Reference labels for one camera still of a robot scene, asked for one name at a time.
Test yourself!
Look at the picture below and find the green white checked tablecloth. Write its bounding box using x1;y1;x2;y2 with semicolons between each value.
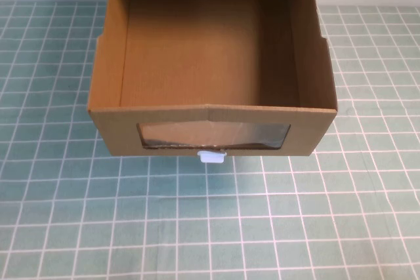
0;0;420;280

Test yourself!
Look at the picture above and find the white plastic drawer handle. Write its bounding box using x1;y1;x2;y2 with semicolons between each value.
196;150;228;165

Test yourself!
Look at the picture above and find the cardboard drawer with window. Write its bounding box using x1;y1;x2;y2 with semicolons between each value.
87;0;339;159

